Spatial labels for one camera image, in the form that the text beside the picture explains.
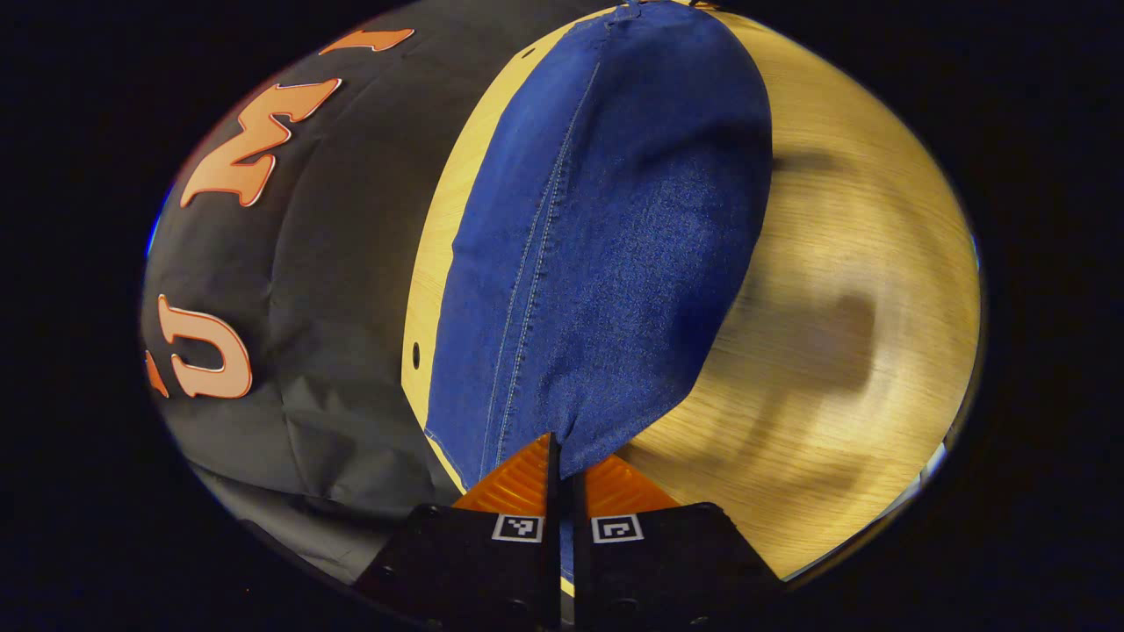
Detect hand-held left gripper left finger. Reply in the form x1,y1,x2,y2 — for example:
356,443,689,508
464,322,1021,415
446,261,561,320
353,432,563,628

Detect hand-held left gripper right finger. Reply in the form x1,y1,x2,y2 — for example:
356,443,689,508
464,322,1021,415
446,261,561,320
573,452,784,628

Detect blue denim jeans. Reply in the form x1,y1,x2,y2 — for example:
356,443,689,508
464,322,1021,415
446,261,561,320
424,0,775,585

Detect black backdrop cloth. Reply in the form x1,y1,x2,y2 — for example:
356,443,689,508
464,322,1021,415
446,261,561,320
140,0,616,585

